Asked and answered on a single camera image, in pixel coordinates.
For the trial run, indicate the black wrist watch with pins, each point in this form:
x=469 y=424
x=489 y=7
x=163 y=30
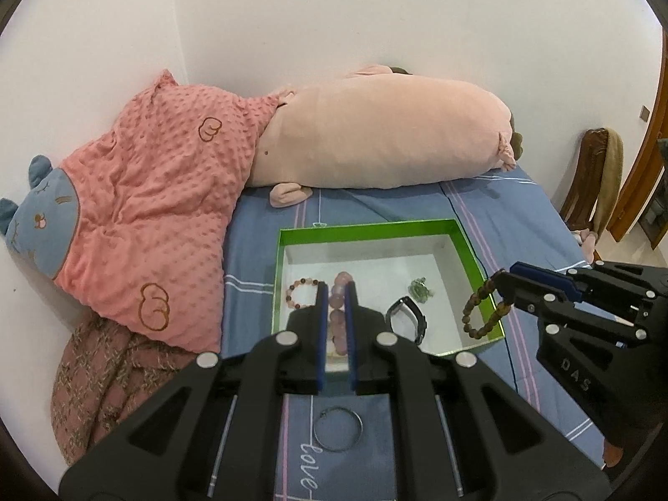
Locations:
x=417 y=318

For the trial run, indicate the wooden door frame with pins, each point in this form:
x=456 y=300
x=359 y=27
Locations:
x=644 y=156

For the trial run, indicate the wooden chair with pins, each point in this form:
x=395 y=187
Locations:
x=582 y=188

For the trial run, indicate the wall switch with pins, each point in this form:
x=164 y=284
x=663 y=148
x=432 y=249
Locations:
x=644 y=113

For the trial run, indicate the green cardboard box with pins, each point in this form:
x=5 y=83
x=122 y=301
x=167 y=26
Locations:
x=365 y=232

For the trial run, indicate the brown woven blanket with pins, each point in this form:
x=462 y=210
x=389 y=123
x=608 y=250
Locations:
x=104 y=376

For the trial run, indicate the olive cloth on chair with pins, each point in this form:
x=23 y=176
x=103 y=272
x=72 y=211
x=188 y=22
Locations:
x=610 y=182

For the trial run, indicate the green jade pendant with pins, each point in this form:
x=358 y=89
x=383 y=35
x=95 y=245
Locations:
x=421 y=289

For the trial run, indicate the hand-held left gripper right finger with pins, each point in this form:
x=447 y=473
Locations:
x=350 y=323

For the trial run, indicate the pink dotted animal pillow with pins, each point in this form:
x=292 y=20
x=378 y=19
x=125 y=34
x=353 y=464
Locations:
x=156 y=193

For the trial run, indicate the silver bangle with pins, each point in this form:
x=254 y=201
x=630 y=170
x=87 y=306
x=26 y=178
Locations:
x=316 y=430

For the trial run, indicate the blue striped bed sheet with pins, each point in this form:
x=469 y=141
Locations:
x=391 y=209

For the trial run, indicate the long pink plush pillow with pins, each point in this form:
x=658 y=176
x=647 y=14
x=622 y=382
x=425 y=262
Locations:
x=391 y=135

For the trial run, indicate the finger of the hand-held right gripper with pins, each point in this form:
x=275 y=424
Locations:
x=532 y=302
x=543 y=277

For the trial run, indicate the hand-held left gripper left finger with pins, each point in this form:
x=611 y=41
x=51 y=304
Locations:
x=321 y=323

